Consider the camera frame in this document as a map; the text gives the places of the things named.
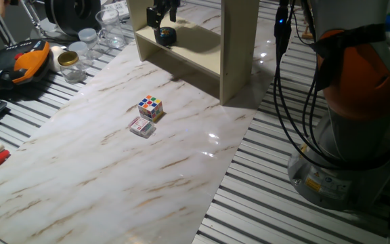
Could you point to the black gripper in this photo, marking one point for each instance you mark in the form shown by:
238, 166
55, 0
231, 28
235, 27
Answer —
166, 3

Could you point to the white rubik's cube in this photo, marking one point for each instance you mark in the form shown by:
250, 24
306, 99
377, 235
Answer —
151, 107

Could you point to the red white card box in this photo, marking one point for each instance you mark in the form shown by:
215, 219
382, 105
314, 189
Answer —
141, 127

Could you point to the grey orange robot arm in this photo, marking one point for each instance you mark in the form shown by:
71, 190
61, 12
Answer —
357, 74

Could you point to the beige wooden shelf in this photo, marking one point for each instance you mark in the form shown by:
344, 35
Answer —
237, 51

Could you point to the white power strip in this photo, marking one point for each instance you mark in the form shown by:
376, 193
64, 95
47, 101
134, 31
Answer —
117, 6

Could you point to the clear glass mug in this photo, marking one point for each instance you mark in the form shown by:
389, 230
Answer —
110, 28

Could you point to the translucent plastic container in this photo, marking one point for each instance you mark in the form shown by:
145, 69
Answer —
78, 49
87, 37

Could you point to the black round spool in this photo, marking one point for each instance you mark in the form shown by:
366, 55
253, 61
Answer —
69, 15

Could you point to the glass jar gold lid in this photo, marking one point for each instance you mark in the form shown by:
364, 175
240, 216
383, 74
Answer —
70, 69

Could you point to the white egg-shaped bottle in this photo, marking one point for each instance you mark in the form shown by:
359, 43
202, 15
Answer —
55, 56

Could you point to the wooden slat rack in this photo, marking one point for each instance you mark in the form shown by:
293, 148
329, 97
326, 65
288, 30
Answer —
306, 30

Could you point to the orange black teach pendant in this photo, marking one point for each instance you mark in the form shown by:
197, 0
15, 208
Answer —
19, 64

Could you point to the white marble pattern sheet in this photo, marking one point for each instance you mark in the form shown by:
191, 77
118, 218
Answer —
113, 169

